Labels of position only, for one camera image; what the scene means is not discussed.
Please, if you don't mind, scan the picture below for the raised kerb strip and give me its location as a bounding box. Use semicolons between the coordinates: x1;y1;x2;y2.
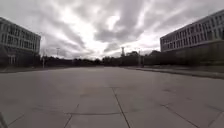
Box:
122;65;224;80

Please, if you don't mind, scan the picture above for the slim tower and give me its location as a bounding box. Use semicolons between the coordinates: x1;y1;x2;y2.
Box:
120;46;126;58

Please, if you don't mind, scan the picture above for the grey concrete slab plaza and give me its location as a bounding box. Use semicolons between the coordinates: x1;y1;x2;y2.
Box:
0;66;224;128

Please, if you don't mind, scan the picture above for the pale multi-storey building with windows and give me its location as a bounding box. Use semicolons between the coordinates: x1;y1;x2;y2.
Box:
159;9;224;67

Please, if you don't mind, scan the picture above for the row of dark trees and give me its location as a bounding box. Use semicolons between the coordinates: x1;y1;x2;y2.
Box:
33;49;188;68

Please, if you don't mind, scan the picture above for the long grey building with windows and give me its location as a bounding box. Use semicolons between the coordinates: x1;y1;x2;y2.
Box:
0;16;42;69

